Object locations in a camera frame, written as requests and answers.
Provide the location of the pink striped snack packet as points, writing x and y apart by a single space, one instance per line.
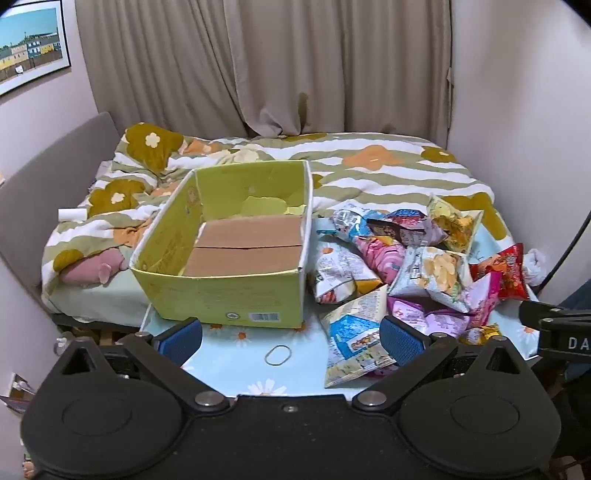
383 258

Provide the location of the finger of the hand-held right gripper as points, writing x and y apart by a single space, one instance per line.
540 311

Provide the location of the white crumpled cloth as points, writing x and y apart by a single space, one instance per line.
536 267

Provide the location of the rubber band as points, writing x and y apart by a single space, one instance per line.
266 357

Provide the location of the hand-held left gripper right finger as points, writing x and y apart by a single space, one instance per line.
400 342

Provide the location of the grey headboard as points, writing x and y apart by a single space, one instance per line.
46 170

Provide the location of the pink plush toy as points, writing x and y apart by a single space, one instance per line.
92 270

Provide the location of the pile of snack bags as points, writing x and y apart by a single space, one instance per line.
438 272

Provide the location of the framed houses picture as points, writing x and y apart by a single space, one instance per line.
32 46

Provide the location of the colourful booklet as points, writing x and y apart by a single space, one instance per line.
18 394

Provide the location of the beige curtain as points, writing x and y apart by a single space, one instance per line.
231 60

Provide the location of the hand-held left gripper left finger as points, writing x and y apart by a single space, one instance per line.
182 342

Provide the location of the green cardboard box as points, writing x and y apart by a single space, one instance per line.
221 295

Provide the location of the striped floral blanket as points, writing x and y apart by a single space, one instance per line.
369 184

